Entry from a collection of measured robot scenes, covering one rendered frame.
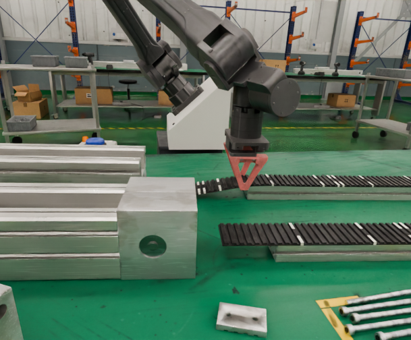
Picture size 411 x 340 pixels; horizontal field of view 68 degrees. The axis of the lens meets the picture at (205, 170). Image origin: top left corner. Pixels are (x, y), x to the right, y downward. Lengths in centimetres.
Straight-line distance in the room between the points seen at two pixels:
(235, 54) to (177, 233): 29
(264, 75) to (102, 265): 34
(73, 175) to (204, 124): 43
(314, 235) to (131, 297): 25
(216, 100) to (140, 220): 57
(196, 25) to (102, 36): 754
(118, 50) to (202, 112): 719
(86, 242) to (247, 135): 32
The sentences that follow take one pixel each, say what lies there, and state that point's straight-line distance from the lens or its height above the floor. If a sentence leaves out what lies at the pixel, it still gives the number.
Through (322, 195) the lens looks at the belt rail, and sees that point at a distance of 64.
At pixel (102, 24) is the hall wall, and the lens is 806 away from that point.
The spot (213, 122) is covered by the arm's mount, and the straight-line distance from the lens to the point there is 87.
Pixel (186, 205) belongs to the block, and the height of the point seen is 87.
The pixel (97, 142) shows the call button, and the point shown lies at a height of 85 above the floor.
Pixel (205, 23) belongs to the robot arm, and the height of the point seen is 108.
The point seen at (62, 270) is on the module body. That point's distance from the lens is 41.
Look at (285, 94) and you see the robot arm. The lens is 48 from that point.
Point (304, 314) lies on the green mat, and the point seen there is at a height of 78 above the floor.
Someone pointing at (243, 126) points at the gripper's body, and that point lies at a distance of 54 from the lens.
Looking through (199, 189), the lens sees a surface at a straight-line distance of 58.
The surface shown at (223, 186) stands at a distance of 59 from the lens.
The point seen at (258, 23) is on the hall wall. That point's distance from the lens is 851.
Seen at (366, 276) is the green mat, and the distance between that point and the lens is 47.
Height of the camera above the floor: 104
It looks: 21 degrees down
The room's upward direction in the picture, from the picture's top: 2 degrees clockwise
